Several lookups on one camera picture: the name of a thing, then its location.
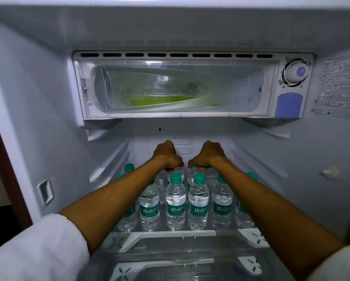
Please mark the person's right hand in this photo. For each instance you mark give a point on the person's right hand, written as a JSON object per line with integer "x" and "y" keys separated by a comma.
{"x": 211, "y": 155}

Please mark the person's left hand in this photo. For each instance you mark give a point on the person's left hand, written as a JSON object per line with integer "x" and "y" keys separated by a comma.
{"x": 167, "y": 156}

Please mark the bottle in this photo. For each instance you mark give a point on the bottle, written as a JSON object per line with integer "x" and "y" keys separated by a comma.
{"x": 181, "y": 172}
{"x": 190, "y": 177}

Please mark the row of bottles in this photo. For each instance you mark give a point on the row of bottles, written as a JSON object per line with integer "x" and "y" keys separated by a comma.
{"x": 175, "y": 210}

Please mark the dark maroon refrigerator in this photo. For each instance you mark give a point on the dark maroon refrigerator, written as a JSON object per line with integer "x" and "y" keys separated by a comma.
{"x": 46, "y": 114}

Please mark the person's right forearm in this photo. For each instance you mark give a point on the person's right forearm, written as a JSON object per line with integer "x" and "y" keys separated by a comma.
{"x": 280, "y": 219}

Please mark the person's left forearm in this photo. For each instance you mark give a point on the person's left forearm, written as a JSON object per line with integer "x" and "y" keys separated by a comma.
{"x": 113, "y": 207}

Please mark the person's white shirt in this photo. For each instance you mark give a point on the person's white shirt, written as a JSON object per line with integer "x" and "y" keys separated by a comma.
{"x": 31, "y": 248}

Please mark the green tray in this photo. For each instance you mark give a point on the green tray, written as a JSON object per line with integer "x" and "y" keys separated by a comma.
{"x": 163, "y": 100}

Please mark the white freezer compartment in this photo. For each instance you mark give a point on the white freezer compartment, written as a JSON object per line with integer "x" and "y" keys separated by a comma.
{"x": 236, "y": 84}

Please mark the glass shelf white trim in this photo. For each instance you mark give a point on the glass shelf white trim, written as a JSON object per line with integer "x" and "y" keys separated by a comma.
{"x": 163, "y": 235}
{"x": 251, "y": 264}

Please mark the lavender push button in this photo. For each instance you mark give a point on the lavender push button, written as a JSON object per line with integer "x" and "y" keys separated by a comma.
{"x": 289, "y": 105}

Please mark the white thermostat dial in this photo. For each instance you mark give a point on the white thermostat dial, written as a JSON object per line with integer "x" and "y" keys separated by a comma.
{"x": 293, "y": 72}

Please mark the white instruction sticker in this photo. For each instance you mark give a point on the white instruction sticker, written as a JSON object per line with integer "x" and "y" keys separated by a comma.
{"x": 338, "y": 87}

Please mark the white wall peg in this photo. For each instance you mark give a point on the white wall peg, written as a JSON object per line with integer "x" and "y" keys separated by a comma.
{"x": 330, "y": 172}

